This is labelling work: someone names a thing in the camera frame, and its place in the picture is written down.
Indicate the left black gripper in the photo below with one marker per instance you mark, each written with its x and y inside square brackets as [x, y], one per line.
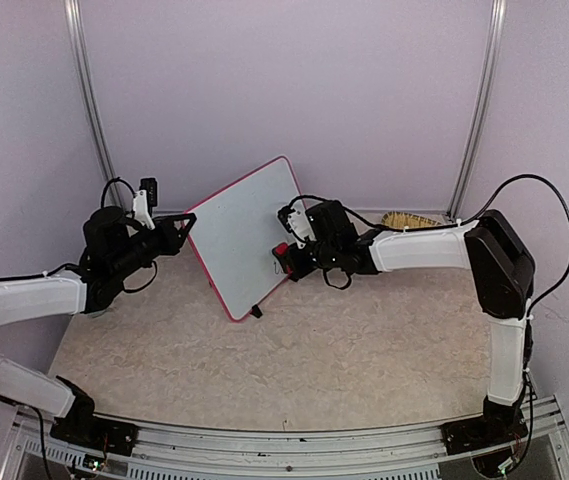
[173, 240]

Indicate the red black whiteboard eraser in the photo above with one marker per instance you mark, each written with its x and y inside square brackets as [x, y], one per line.
[280, 251]

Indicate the pink framed whiteboard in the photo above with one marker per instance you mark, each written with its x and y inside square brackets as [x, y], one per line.
[235, 231]

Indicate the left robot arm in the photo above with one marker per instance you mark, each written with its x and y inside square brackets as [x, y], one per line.
[117, 246]

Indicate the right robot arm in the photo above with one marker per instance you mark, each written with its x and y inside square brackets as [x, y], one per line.
[501, 266]

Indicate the woven bamboo tray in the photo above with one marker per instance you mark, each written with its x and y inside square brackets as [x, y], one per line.
[406, 220]

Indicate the light blue mug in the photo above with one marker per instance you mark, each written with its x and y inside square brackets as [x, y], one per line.
[96, 314]

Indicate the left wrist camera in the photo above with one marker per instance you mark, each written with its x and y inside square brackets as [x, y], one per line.
[144, 201]

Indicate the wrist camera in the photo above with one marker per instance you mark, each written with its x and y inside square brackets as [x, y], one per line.
[297, 224]
[144, 201]

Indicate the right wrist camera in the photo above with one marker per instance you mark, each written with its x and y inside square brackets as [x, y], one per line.
[297, 224]

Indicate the left aluminium corner post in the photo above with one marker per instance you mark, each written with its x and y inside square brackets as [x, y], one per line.
[74, 22]

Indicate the aluminium corner post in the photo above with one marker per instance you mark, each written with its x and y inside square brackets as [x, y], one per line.
[481, 105]
[74, 22]

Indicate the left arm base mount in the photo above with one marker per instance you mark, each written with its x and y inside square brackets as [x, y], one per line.
[83, 428]

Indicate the front aluminium rail frame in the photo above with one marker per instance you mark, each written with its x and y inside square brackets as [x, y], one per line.
[418, 451]

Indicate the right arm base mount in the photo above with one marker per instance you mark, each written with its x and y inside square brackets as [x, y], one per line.
[498, 424]

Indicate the right aluminium corner post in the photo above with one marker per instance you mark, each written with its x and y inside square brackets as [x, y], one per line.
[481, 105]

